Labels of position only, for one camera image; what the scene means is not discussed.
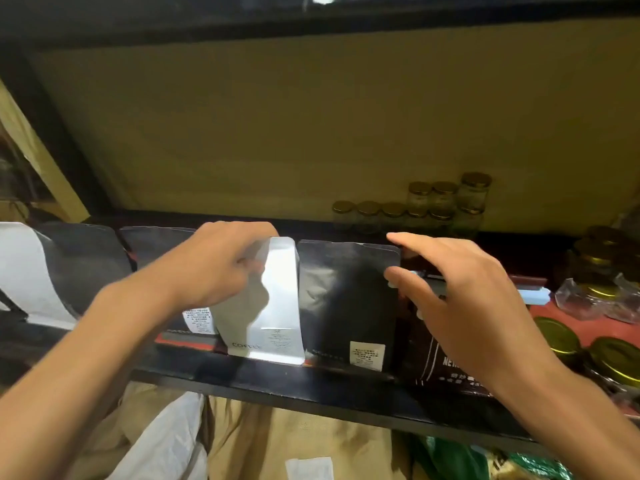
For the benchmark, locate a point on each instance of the green plastic bag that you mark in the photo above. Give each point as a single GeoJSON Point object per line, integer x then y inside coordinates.
{"type": "Point", "coordinates": [450, 462]}

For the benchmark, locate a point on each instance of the black shelf board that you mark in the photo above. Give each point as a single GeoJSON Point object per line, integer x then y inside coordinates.
{"type": "Point", "coordinates": [300, 389]}

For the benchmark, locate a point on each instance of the clear plastic wrap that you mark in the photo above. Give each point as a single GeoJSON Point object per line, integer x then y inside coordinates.
{"type": "Point", "coordinates": [580, 299]}

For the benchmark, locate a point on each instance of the stack of wrapped gold-lidded jars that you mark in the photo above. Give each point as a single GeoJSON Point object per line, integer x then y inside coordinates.
{"type": "Point", "coordinates": [602, 252]}

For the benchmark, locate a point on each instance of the light blue flat bar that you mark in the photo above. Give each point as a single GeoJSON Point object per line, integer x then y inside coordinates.
{"type": "Point", "coordinates": [534, 296]}

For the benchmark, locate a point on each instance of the black and white bag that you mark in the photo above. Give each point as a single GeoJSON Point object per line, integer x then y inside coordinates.
{"type": "Point", "coordinates": [60, 269]}

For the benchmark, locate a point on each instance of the silver coffee bag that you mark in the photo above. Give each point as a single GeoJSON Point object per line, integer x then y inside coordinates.
{"type": "Point", "coordinates": [277, 304]}

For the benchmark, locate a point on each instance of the row of gold-lidded glass jars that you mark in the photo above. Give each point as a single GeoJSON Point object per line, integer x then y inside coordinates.
{"type": "Point", "coordinates": [425, 202]}

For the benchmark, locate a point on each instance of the matte black coffee bag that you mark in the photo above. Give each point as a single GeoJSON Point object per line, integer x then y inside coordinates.
{"type": "Point", "coordinates": [345, 299]}

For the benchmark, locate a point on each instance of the white plastic bag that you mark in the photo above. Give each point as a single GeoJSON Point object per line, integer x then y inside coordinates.
{"type": "Point", "coordinates": [160, 439]}

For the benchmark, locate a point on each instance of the yellow wooden plank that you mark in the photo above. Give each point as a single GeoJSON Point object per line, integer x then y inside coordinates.
{"type": "Point", "coordinates": [40, 159]}

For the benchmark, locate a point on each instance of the person's right forearm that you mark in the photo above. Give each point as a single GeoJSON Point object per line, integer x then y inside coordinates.
{"type": "Point", "coordinates": [575, 424]}

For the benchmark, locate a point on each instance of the dark brown printed bag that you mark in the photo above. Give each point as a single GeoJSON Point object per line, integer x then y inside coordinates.
{"type": "Point", "coordinates": [425, 359]}

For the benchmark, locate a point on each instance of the gold-lidded glass jar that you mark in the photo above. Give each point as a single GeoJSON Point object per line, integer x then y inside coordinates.
{"type": "Point", "coordinates": [616, 359]}
{"type": "Point", "coordinates": [556, 337]}

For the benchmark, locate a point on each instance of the black shelf frame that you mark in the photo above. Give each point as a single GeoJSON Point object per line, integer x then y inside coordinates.
{"type": "Point", "coordinates": [55, 129]}

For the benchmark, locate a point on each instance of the person's right thumb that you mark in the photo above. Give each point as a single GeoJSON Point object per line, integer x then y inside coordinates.
{"type": "Point", "coordinates": [402, 279]}

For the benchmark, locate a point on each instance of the person's left forearm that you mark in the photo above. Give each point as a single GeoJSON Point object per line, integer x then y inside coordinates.
{"type": "Point", "coordinates": [85, 364]}

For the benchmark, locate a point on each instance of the person's right hand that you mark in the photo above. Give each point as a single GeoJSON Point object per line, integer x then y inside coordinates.
{"type": "Point", "coordinates": [475, 304]}

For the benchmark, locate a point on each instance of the brown paper sack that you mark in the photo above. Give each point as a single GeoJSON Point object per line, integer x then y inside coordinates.
{"type": "Point", "coordinates": [280, 434]}

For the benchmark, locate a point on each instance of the person's left thumb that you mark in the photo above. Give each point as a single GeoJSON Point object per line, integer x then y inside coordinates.
{"type": "Point", "coordinates": [254, 267]}

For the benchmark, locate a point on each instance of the white paper slip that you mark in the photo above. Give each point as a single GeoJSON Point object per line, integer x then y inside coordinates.
{"type": "Point", "coordinates": [309, 469]}

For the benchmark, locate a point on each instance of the person's left hand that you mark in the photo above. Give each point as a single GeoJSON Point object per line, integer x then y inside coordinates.
{"type": "Point", "coordinates": [210, 267]}

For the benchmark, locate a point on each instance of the black bag with white label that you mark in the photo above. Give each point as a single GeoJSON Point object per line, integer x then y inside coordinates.
{"type": "Point", "coordinates": [150, 244]}

